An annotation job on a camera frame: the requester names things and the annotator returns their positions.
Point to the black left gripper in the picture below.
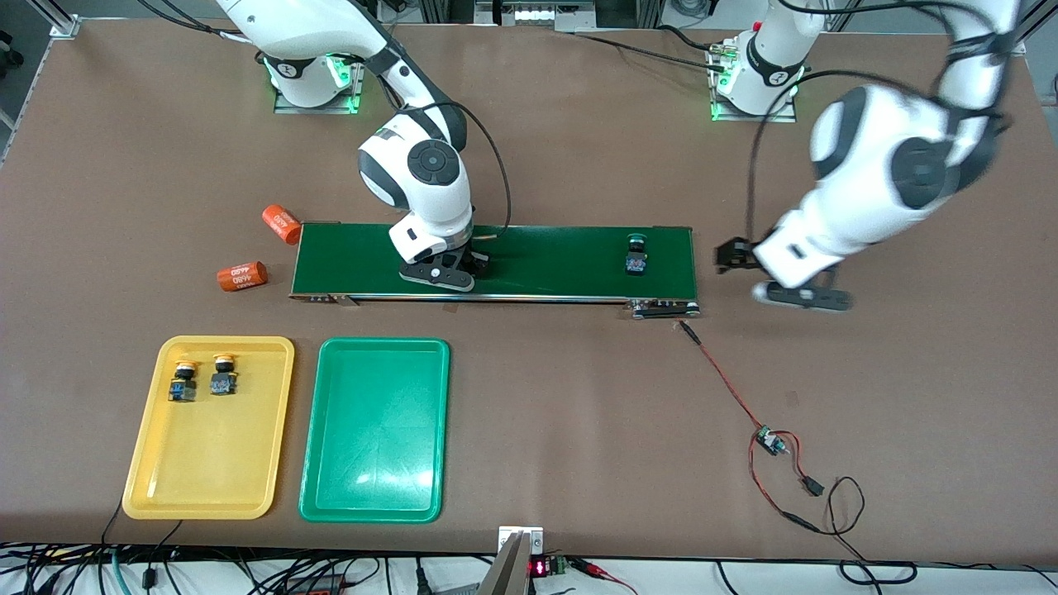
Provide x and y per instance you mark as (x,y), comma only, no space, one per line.
(735,253)

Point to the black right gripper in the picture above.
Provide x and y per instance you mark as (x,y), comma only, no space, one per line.
(477,259)

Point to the green push button switch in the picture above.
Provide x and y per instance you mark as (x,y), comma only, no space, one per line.
(635,264)

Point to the orange cylinder with 4680 print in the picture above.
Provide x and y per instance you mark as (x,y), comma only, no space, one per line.
(242,277)
(281,221)

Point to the yellow push button switch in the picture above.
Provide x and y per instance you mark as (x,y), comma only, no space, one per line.
(221,384)
(182,388)

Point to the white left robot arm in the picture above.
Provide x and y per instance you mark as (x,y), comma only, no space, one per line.
(868,165)

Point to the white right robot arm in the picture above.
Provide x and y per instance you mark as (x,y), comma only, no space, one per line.
(421,190)

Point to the green conveyor belt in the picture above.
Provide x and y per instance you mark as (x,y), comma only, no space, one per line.
(562,260)

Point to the small circuit board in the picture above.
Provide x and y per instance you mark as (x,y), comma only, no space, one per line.
(773,442)

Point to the green plastic tray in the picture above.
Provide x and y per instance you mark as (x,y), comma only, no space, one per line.
(376,430)

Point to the small red LED display module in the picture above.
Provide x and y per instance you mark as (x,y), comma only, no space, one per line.
(539,568)

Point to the yellow plastic tray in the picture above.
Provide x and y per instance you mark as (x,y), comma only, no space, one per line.
(207,446)

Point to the red clip lead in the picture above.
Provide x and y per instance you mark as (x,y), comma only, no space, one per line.
(588,567)

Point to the aluminium corner profile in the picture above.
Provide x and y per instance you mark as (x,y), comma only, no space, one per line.
(1025,37)
(66,27)

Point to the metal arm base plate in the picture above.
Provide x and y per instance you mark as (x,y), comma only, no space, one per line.
(756,118)
(318,108)

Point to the dark frame with white light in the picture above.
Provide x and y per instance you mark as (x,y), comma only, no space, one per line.
(537,15)

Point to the grey metal camera mount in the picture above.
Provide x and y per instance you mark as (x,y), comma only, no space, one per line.
(506,570)

